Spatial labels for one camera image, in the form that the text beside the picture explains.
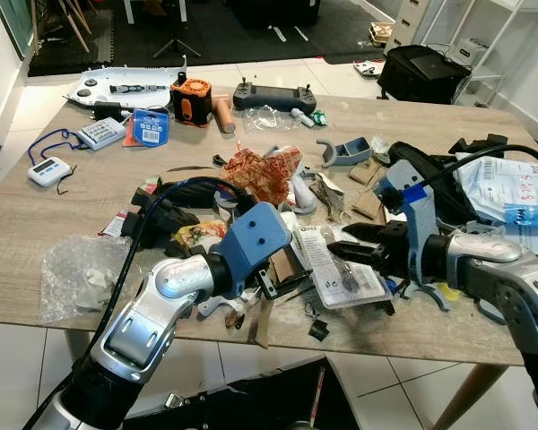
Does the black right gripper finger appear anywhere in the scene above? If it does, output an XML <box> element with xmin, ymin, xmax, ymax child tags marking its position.
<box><xmin>343</xmin><ymin>222</ymin><xmax>392</xmax><ymax>246</ymax></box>
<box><xmin>326</xmin><ymin>240</ymin><xmax>392</xmax><ymax>270</ymax></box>

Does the black rubbish bag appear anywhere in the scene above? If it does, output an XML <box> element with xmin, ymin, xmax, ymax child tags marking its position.
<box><xmin>126</xmin><ymin>357</ymin><xmax>361</xmax><ymax>430</ymax></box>

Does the white blister package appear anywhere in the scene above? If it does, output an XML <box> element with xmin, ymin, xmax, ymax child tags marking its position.
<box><xmin>287</xmin><ymin>213</ymin><xmax>394</xmax><ymax>312</ymax></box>

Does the grey blue plastic holder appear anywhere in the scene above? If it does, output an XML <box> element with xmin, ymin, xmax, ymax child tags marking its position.
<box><xmin>317</xmin><ymin>136</ymin><xmax>374</xmax><ymax>169</ymax></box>

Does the red patterned crumpled paper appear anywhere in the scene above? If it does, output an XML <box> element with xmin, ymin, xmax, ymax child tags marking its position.
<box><xmin>222</xmin><ymin>145</ymin><xmax>303</xmax><ymax>207</ymax></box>

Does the white plastic mailing bag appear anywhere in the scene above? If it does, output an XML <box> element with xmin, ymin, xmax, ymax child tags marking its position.
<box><xmin>456</xmin><ymin>156</ymin><xmax>538</xmax><ymax>259</ymax></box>

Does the white tube with green cap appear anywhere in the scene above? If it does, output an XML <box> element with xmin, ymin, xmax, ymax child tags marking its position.
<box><xmin>289</xmin><ymin>107</ymin><xmax>329</xmax><ymax>129</ymax></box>

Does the clear plastic wrapper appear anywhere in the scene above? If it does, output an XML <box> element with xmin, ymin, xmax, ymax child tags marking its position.
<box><xmin>245</xmin><ymin>105</ymin><xmax>299</xmax><ymax>133</ymax></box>

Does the wooden table leg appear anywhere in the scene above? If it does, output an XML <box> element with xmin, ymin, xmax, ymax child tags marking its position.
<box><xmin>429</xmin><ymin>362</ymin><xmax>487</xmax><ymax>430</ymax></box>

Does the small white toy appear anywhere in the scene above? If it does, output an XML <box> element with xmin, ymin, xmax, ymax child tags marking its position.
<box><xmin>352</xmin><ymin>57</ymin><xmax>387</xmax><ymax>79</ymax></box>

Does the grey remote controller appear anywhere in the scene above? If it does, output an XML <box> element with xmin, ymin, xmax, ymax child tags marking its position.
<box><xmin>232</xmin><ymin>80</ymin><xmax>317</xmax><ymax>114</ymax></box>

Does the black carry bag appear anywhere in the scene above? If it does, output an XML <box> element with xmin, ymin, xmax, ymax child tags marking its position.
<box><xmin>377</xmin><ymin>44</ymin><xmax>473</xmax><ymax>105</ymax></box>

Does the brown cylinder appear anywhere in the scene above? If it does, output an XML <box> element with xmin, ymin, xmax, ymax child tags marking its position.
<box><xmin>213</xmin><ymin>96</ymin><xmax>238</xmax><ymax>134</ymax></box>

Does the orange and black device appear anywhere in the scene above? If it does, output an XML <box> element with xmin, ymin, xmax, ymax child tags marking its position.
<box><xmin>169</xmin><ymin>75</ymin><xmax>214</xmax><ymax>129</ymax></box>

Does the small wooden model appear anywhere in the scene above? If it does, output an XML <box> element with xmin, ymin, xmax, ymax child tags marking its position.
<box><xmin>369</xmin><ymin>21</ymin><xmax>396</xmax><ymax>47</ymax></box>

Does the blue retail card package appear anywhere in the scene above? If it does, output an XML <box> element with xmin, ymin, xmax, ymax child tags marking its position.
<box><xmin>126</xmin><ymin>108</ymin><xmax>170</xmax><ymax>149</ymax></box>

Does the clear crumpled plastic bag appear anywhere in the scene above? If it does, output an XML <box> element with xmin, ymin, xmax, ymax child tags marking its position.
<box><xmin>39</xmin><ymin>233</ymin><xmax>134</xmax><ymax>325</ymax></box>

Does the white shelf unit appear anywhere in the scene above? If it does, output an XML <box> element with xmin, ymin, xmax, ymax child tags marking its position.
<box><xmin>384</xmin><ymin>0</ymin><xmax>538</xmax><ymax>99</ymax></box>

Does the small black box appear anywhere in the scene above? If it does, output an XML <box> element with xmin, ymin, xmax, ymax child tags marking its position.
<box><xmin>93</xmin><ymin>101</ymin><xmax>124</xmax><ymax>124</ymax></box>

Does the small white digital timer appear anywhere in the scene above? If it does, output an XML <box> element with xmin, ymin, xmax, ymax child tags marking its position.
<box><xmin>27</xmin><ymin>156</ymin><xmax>74</xmax><ymax>188</ymax></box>

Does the white plastic drone shell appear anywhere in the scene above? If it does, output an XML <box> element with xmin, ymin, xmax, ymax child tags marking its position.
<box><xmin>65</xmin><ymin>66</ymin><xmax>187</xmax><ymax>110</ymax></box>

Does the black tripod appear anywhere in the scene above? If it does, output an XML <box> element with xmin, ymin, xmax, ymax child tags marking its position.
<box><xmin>151</xmin><ymin>0</ymin><xmax>204</xmax><ymax>60</ymax></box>

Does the wooden chair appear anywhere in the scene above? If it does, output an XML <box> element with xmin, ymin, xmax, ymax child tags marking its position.
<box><xmin>34</xmin><ymin>0</ymin><xmax>110</xmax><ymax>55</ymax></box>

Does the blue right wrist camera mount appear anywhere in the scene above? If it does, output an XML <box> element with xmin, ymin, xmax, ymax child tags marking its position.
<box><xmin>375</xmin><ymin>161</ymin><xmax>456</xmax><ymax>313</ymax></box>

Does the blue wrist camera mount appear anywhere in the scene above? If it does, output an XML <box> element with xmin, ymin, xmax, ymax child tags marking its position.
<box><xmin>375</xmin><ymin>161</ymin><xmax>456</xmax><ymax>313</ymax></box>
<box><xmin>197</xmin><ymin>202</ymin><xmax>294</xmax><ymax>319</ymax></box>

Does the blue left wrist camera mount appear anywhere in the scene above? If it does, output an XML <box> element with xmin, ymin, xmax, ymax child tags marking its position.
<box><xmin>197</xmin><ymin>202</ymin><xmax>294</xmax><ymax>319</ymax></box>

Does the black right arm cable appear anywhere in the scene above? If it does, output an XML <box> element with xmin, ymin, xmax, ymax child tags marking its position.
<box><xmin>402</xmin><ymin>142</ymin><xmax>538</xmax><ymax>209</ymax></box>

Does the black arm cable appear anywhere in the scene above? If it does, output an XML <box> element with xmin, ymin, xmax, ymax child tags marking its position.
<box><xmin>22</xmin><ymin>177</ymin><xmax>256</xmax><ymax>430</ymax></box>
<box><xmin>402</xmin><ymin>142</ymin><xmax>538</xmax><ymax>209</ymax></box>

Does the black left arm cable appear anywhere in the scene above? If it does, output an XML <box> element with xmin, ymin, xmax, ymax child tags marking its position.
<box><xmin>22</xmin><ymin>177</ymin><xmax>256</xmax><ymax>430</ymax></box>

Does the blue lanyard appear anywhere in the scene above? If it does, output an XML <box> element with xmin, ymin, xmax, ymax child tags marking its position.
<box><xmin>30</xmin><ymin>127</ymin><xmax>87</xmax><ymax>164</ymax></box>

